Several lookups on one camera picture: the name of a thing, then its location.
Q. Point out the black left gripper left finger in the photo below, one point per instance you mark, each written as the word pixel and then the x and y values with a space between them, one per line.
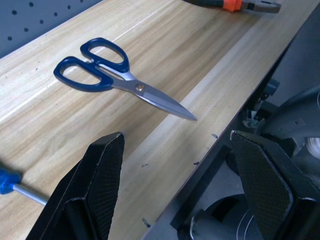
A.
pixel 100 190

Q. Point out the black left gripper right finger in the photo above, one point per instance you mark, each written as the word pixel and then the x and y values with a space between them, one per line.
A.
pixel 270 190

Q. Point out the grey pegboard panel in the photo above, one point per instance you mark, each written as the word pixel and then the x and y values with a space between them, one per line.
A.
pixel 32 22

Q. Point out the orange and black pliers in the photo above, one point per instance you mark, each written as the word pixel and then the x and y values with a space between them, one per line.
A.
pixel 250 5

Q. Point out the black table frame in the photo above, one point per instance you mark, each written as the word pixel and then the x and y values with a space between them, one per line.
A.
pixel 207 175

